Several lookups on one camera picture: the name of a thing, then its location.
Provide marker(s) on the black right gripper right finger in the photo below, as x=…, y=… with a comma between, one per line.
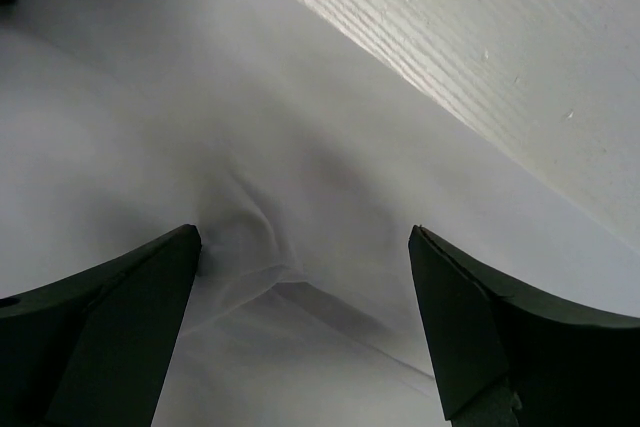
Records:
x=505, y=353

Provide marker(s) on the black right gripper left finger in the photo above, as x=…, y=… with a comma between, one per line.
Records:
x=93, y=349

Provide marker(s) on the white t shirt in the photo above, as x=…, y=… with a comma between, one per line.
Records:
x=304, y=163

